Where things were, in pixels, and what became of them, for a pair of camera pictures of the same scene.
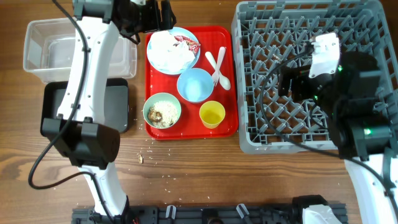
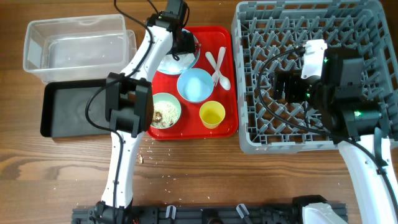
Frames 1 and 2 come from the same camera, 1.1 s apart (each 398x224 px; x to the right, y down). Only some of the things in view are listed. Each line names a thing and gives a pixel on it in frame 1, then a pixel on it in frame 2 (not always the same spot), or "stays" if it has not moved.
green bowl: (161, 110) stays
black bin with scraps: (163, 114) stays
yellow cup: (212, 113) stays
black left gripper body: (147, 18) → (185, 45)
